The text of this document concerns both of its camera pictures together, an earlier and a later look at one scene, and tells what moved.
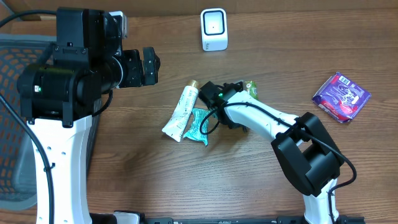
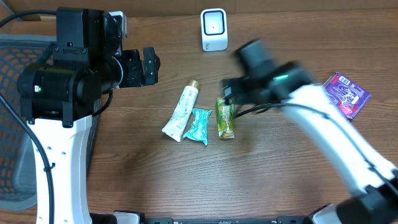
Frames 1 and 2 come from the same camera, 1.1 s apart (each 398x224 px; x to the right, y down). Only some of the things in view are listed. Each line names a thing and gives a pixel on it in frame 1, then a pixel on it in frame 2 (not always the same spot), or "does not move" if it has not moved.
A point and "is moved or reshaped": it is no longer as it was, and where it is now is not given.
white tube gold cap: x=176 y=126 does not move
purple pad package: x=341 y=98 does not move
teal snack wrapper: x=194 y=133 does not move
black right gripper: x=236 y=125 to x=237 y=86
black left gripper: x=137 y=77 does not move
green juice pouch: x=251 y=87 is moved or reshaped
